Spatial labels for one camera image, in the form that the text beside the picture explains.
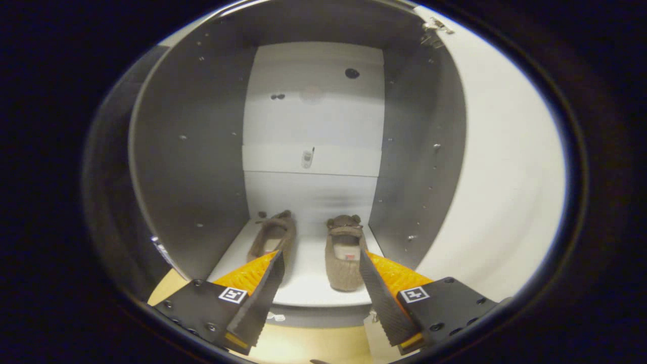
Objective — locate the black backdrop cloth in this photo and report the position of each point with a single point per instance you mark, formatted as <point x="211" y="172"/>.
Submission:
<point x="111" y="177"/>

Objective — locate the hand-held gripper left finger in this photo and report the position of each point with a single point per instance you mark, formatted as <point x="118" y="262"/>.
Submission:
<point x="260" y="298"/>

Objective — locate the brown fuzzy shoe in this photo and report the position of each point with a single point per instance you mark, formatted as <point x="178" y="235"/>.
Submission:
<point x="275" y="235"/>
<point x="343" y="268"/>

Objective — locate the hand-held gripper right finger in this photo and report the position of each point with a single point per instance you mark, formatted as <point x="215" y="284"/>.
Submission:
<point x="386" y="298"/>

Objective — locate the grey shoe cabinet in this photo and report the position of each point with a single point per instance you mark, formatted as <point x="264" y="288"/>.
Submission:
<point x="192" y="151"/>

